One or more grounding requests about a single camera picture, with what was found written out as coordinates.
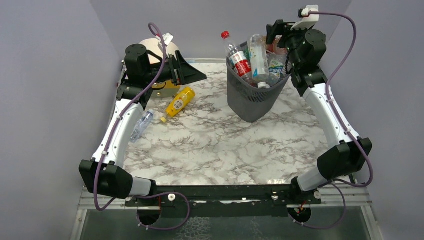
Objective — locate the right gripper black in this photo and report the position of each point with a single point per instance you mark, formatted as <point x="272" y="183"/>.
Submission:
<point x="282" y="31"/>

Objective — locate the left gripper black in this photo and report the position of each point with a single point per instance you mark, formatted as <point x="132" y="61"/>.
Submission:
<point x="178" y="69"/>

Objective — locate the yellow drink bottle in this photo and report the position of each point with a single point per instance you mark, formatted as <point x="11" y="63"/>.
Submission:
<point x="181" y="100"/>

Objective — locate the clear bottle small label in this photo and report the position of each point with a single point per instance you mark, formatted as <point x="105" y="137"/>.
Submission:
<point x="277" y="65"/>

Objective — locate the clear bottle white blue label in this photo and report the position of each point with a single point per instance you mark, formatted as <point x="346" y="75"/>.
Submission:
<point x="258" y="58"/>

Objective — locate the clear bottle red label front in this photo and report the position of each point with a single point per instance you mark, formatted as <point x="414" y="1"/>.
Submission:
<point x="237" y="58"/>

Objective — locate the clear bottle blue cap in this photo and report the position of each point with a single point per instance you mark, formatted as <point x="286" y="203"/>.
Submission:
<point x="141" y="125"/>

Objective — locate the grey mesh waste bin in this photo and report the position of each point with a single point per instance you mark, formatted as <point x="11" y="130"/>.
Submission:
<point x="248" y="101"/>

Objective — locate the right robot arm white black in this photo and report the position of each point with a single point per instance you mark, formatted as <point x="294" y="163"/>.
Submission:
<point x="347" y="149"/>

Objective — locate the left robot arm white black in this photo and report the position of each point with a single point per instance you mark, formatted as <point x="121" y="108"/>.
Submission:
<point x="103" y="174"/>

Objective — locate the cream orange round drum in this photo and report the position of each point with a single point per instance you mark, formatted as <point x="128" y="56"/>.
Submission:
<point x="164" y="89"/>

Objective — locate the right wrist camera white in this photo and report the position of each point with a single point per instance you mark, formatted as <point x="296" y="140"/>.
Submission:
<point x="308" y="20"/>

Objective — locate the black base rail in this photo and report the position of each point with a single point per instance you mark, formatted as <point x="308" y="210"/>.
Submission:
<point x="223" y="201"/>

